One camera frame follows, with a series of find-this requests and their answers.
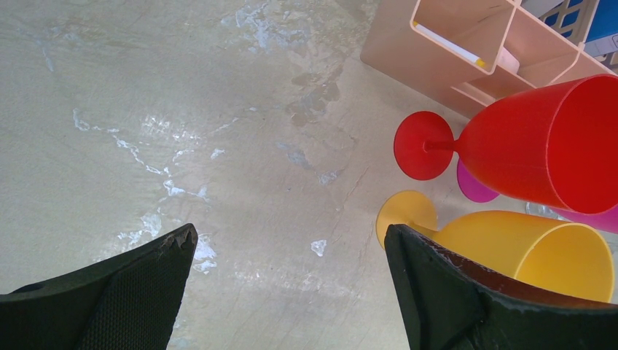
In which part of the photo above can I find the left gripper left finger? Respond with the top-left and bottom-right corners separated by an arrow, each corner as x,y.
1,224 -> 197,349

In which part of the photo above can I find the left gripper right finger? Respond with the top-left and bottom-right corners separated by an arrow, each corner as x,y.
384,224 -> 617,349

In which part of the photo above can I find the yellow wine glass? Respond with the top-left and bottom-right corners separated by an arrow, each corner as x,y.
375,190 -> 615,303

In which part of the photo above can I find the clear glass wine glass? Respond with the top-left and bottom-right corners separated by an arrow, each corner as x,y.
525,202 -> 569,222

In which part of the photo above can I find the pink wine glass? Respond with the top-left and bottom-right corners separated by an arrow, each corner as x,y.
456,160 -> 617,234

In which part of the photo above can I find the red wine glass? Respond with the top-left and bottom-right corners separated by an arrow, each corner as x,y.
394,74 -> 617,214

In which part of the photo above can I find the peach plastic desk organizer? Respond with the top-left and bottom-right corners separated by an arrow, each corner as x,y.
360,1 -> 609,117

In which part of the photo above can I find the pink eraser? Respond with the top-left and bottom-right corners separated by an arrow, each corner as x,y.
496,47 -> 520,74

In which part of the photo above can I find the yellow white pen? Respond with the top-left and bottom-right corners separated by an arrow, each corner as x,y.
412,21 -> 486,68

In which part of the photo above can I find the blue folder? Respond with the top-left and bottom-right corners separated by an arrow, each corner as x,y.
584,0 -> 617,57

